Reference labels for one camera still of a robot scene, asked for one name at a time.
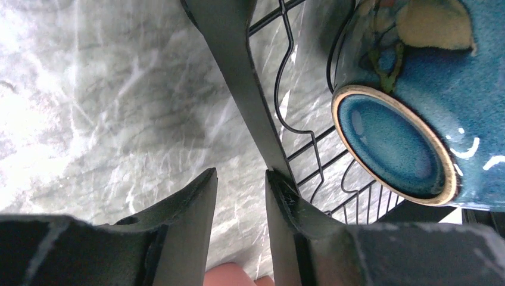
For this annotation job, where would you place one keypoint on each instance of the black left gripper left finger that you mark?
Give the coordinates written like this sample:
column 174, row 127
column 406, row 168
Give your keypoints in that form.
column 165, row 244

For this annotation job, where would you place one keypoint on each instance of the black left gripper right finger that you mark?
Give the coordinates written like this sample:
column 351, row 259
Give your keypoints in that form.
column 310, row 248

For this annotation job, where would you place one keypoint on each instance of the large pink mug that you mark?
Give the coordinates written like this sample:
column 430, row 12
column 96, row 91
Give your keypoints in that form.
column 231, row 274

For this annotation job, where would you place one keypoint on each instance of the dark blue tan bowl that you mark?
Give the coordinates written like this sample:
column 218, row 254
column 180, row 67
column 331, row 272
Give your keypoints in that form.
column 419, row 99

